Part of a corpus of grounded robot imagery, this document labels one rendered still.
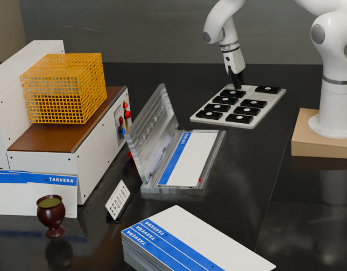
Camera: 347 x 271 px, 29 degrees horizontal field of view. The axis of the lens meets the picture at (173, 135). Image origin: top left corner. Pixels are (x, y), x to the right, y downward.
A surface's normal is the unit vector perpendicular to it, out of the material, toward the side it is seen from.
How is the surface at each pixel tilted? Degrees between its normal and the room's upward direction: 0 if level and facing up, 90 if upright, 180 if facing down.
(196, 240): 0
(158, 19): 90
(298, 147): 90
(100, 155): 90
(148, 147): 76
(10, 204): 63
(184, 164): 0
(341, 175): 0
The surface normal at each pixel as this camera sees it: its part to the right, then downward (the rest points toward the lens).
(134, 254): -0.80, 0.32
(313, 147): -0.28, 0.43
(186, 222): -0.09, -0.90
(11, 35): 0.96, 0.04
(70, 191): -0.31, 0.07
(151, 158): 0.92, -0.19
